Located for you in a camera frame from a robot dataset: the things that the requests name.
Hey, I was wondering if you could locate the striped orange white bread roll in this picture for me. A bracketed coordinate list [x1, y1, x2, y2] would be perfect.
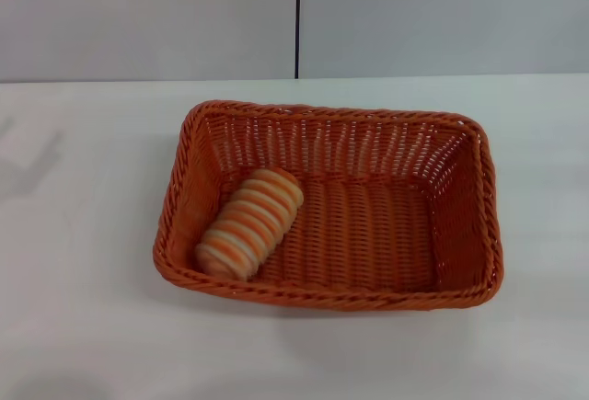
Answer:
[193, 167, 306, 281]

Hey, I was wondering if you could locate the black vertical wall strip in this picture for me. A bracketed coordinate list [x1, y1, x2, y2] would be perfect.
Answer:
[292, 0, 301, 80]

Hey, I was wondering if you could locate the orange woven plastic basket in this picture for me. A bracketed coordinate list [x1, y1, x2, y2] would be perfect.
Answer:
[152, 99, 504, 316]

